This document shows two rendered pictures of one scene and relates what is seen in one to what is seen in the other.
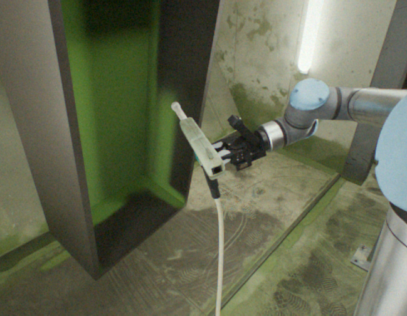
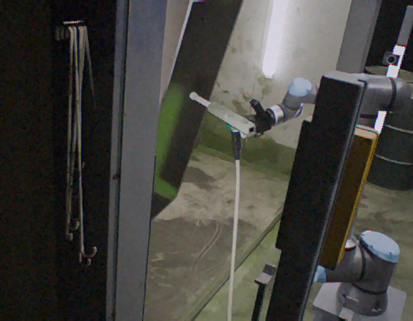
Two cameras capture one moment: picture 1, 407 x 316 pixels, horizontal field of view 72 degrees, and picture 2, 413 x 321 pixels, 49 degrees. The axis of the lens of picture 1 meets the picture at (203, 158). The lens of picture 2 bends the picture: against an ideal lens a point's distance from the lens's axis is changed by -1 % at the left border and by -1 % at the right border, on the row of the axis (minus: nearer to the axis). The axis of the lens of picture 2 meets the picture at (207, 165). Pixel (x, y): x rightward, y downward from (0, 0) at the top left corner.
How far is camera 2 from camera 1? 1.26 m
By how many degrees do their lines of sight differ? 17
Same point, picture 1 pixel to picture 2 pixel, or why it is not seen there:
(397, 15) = (349, 32)
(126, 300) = not seen: hidden behind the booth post
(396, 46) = (349, 58)
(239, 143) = (257, 118)
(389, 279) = not seen: hidden behind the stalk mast
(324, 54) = (288, 60)
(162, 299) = (156, 290)
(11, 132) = not seen: outside the picture
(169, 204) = (160, 196)
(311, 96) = (302, 88)
